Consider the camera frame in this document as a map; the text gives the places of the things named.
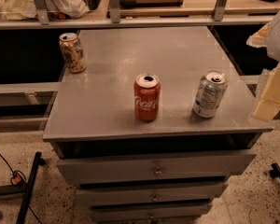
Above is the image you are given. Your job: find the black stand foot right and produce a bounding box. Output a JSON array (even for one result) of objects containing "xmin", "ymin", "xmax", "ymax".
[{"xmin": 269, "ymin": 163, "xmax": 280, "ymax": 179}]

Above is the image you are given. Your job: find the white green soda can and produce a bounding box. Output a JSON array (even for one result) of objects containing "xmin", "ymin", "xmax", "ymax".
[{"xmin": 193, "ymin": 70, "xmax": 228, "ymax": 119}]

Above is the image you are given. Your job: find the bottom drawer with knob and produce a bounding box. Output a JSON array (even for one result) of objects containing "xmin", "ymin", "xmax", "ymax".
[{"xmin": 91, "ymin": 202, "xmax": 212, "ymax": 222}]

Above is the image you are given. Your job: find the black cable with orange clip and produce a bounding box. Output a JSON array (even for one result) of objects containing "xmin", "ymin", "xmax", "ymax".
[{"xmin": 0, "ymin": 143, "xmax": 45, "ymax": 224}]

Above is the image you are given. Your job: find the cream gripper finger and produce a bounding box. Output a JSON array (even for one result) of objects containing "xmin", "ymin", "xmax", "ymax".
[
  {"xmin": 246, "ymin": 22, "xmax": 271, "ymax": 48},
  {"xmin": 252, "ymin": 63, "xmax": 280, "ymax": 120}
]

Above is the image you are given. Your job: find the red coke can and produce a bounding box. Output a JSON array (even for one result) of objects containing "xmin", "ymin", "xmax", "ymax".
[{"xmin": 133, "ymin": 74, "xmax": 161, "ymax": 122}]

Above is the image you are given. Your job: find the orange patterned can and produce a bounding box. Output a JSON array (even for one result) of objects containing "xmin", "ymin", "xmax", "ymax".
[{"xmin": 59, "ymin": 33, "xmax": 85, "ymax": 73}]

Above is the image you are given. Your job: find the grey metal rail frame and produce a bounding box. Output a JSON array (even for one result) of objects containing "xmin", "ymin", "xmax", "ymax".
[{"xmin": 0, "ymin": 0, "xmax": 280, "ymax": 30}]

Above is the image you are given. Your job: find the drawer with knob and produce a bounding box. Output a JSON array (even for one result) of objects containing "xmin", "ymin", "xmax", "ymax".
[
  {"xmin": 91, "ymin": 202, "xmax": 212, "ymax": 222},
  {"xmin": 76, "ymin": 181, "xmax": 228, "ymax": 206},
  {"xmin": 57, "ymin": 149, "xmax": 256, "ymax": 184}
]

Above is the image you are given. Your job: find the black metal stand leg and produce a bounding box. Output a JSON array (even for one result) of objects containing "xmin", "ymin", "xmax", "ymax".
[{"xmin": 16, "ymin": 151, "xmax": 46, "ymax": 224}]

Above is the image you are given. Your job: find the middle drawer with knob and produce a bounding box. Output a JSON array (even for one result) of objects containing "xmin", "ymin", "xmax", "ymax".
[{"xmin": 76, "ymin": 181, "xmax": 228, "ymax": 206}]

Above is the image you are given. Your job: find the top drawer with knob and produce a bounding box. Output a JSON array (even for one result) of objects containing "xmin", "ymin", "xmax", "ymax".
[{"xmin": 57, "ymin": 149, "xmax": 256, "ymax": 184}]

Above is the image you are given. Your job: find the grey drawer cabinet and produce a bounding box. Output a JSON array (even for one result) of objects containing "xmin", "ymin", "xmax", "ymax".
[{"xmin": 43, "ymin": 27, "xmax": 272, "ymax": 222}]

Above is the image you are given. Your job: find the white cloth bag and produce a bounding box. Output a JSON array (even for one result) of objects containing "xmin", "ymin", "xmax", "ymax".
[{"xmin": 0, "ymin": 0, "xmax": 90, "ymax": 21}]

